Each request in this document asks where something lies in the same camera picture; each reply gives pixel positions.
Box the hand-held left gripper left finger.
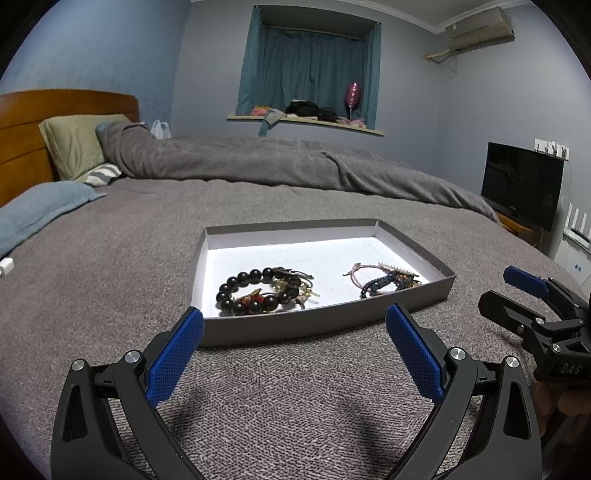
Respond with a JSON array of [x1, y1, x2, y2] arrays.
[[50, 307, 206, 480]]

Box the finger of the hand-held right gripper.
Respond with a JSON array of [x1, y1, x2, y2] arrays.
[[478, 291, 550, 346], [503, 266, 591, 320]]

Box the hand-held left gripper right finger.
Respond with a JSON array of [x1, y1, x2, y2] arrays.
[[383, 302, 543, 480]]

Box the grey cardboard box lid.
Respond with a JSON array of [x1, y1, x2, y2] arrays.
[[185, 218, 457, 348]]

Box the person's right hand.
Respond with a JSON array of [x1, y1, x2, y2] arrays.
[[533, 371, 591, 444]]

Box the white cabinet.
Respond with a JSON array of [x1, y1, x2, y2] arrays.
[[554, 240, 591, 296]]

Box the wooden television stand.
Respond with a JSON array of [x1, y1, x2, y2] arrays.
[[496, 212, 543, 243]]

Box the white router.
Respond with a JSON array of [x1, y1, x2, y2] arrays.
[[561, 198, 591, 250]]

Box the black television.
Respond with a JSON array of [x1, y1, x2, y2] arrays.
[[480, 142, 566, 232]]

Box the grey bed sheet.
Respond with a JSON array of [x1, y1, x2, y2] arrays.
[[0, 178, 591, 480]]

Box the striped pillow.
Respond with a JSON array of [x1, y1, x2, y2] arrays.
[[84, 162, 123, 186]]

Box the blue pillow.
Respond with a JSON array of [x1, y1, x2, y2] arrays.
[[0, 181, 108, 258]]

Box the grey duvet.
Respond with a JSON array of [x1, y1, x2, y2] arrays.
[[96, 122, 502, 224]]

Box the olive green pillow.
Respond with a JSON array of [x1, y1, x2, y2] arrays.
[[38, 114, 132, 182]]

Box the window sill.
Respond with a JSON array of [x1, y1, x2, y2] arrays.
[[226, 113, 385, 137]]

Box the grey hanging cloth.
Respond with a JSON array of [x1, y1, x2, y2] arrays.
[[259, 109, 286, 138]]

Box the pink balloon on stick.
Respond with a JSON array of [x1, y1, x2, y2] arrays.
[[344, 82, 363, 118]]

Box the white air conditioner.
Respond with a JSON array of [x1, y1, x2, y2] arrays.
[[445, 6, 515, 51]]

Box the wooden headboard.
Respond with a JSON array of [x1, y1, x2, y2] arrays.
[[0, 89, 140, 208]]

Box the black clothes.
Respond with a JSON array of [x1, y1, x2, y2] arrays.
[[285, 99, 342, 121]]

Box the teal curtain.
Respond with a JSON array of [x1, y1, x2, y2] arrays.
[[235, 7, 383, 130]]

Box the blue braided bracelet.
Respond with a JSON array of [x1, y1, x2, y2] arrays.
[[359, 274, 402, 299]]

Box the red bead bracelet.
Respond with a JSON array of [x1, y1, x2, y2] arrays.
[[233, 288, 280, 315]]

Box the dark bead bracelet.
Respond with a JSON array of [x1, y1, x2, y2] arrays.
[[215, 267, 301, 317]]

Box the pink cord bracelet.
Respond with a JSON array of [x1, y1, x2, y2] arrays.
[[343, 263, 386, 289]]

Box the gold charm bracelet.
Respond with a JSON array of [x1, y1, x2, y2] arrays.
[[293, 284, 320, 309]]

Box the white wall hook rack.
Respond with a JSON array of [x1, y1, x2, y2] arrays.
[[534, 137, 571, 160]]

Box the air conditioner hose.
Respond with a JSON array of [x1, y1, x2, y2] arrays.
[[425, 48, 458, 75]]

